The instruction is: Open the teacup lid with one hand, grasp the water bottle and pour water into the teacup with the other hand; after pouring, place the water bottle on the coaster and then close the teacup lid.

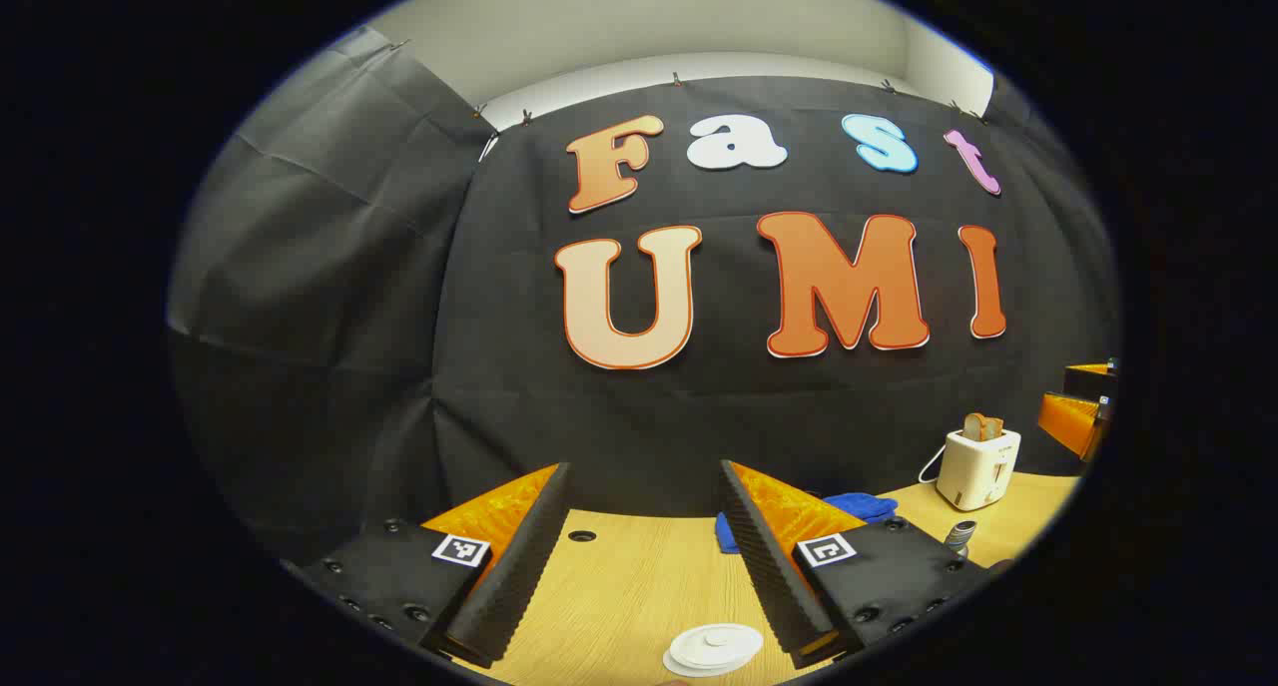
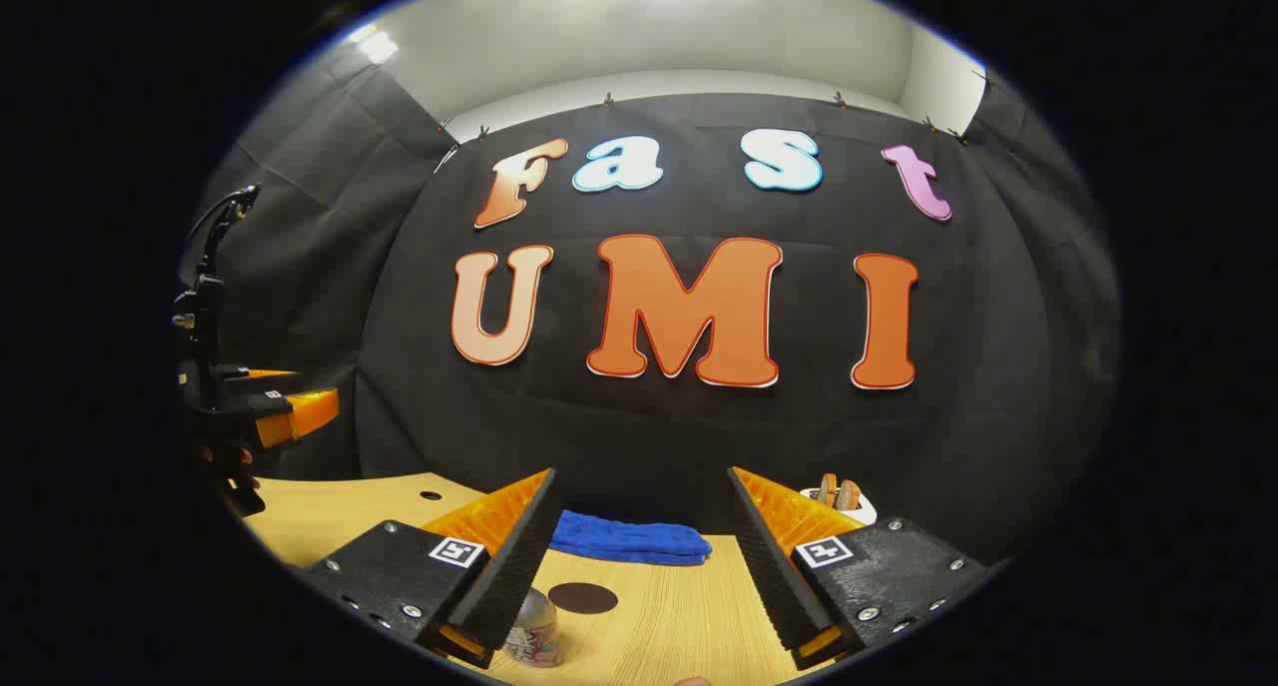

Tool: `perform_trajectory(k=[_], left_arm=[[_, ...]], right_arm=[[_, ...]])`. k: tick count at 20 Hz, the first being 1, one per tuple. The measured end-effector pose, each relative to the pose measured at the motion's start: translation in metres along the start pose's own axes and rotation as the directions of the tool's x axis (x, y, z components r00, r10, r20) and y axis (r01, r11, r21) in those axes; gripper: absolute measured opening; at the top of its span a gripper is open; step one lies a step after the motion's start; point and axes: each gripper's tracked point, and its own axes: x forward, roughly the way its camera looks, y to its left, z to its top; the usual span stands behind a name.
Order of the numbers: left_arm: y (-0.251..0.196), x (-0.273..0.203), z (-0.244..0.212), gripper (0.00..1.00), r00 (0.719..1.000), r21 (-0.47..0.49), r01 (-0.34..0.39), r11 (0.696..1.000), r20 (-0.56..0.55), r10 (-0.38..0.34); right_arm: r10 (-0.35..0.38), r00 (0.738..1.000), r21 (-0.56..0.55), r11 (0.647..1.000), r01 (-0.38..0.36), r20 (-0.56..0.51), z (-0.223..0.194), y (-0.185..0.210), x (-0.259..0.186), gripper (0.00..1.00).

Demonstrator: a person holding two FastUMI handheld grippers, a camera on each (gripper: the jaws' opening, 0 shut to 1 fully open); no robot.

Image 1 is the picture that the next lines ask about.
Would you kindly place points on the cream toaster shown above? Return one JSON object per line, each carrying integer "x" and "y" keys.
{"x": 976, "y": 471}

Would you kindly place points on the silver water bottle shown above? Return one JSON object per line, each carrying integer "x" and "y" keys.
{"x": 961, "y": 538}

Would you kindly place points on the grey cloth panel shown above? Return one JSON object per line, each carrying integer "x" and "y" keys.
{"x": 319, "y": 267}

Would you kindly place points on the toasted bread slice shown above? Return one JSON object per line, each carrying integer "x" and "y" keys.
{"x": 973, "y": 427}
{"x": 994, "y": 430}

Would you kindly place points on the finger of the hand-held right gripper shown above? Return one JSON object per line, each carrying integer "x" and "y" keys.
{"x": 1073, "y": 421}
{"x": 1090, "y": 382}

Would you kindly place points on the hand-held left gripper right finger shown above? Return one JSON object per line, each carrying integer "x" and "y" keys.
{"x": 774, "y": 576}

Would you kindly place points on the white teacup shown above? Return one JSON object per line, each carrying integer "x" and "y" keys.
{"x": 681, "y": 668}

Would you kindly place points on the blue folded towel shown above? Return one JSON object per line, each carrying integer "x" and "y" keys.
{"x": 861, "y": 506}

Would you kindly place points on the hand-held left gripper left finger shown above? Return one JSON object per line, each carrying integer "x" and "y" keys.
{"x": 509, "y": 576}

